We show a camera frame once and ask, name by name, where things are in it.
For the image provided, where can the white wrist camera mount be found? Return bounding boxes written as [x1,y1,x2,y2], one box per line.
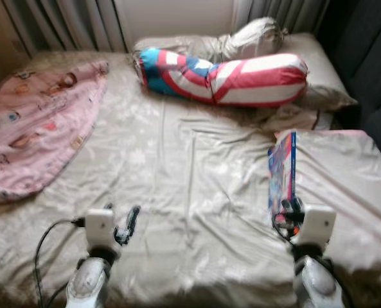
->
[84,209,118,252]
[297,205,337,246]

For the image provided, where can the beige floral bed pillow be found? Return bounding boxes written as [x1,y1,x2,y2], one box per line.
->
[267,32,359,111]

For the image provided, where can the anime cover book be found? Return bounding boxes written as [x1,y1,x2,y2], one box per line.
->
[268,131,298,219]

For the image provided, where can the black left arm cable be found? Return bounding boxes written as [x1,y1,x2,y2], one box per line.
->
[34,218,87,308]

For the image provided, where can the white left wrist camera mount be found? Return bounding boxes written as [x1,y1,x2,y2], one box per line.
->
[84,209,118,252]

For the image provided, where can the pink cartoon print blanket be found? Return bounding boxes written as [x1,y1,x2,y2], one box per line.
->
[0,61,111,206]

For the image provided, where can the grey pleated curtain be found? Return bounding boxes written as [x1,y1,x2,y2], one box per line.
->
[3,0,128,53]
[232,0,332,36]

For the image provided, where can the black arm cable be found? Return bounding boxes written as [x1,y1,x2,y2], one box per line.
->
[270,218,355,308]
[34,218,87,308]

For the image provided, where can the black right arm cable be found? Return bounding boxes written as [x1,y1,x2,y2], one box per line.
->
[270,218,355,308]

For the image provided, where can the red white blue bolster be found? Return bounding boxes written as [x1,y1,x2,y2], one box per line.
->
[136,46,310,108]

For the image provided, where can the beige folded duvet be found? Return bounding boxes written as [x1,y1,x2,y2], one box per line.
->
[274,128,381,270]

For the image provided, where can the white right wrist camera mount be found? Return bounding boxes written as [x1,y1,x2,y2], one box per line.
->
[297,205,337,246]

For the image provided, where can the dark grey upholstered sofa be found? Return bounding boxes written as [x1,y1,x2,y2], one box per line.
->
[319,0,381,177]

